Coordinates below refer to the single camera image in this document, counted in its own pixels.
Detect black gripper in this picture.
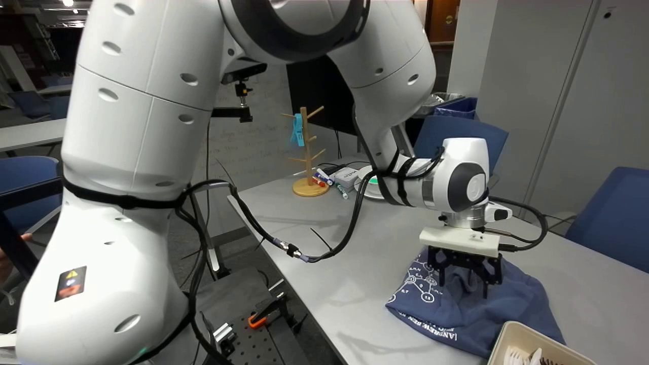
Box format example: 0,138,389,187
426,242,505,300

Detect black perforated breadboard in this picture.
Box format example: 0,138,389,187
192,268,313,365

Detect silver metal post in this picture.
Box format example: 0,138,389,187
211,322,237,348

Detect thin black camera cable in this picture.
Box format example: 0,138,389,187
487,195,551,253

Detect wooden mug tree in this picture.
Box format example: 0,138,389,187
289,102,335,198

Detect grey cabinet doors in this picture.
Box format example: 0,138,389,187
443,0,649,218

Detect black camera on stand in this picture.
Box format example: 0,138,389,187
209,59,270,127

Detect blue printed t-shirt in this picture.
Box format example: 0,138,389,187
383,244,566,361

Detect small blue hanging item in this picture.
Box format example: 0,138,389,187
289,112,308,150

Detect beige plastic tray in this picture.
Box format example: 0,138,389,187
484,319,596,365

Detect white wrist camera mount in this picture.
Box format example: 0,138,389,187
417,224,503,259

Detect blue office chair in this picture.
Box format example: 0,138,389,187
0,155,65,235
411,96,510,185
566,164,649,275

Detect orange-handled black clamp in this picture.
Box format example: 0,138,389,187
242,289,291,333

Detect black monitor screen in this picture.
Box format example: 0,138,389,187
285,57,360,138

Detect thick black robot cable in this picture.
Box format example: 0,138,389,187
175,143,447,265

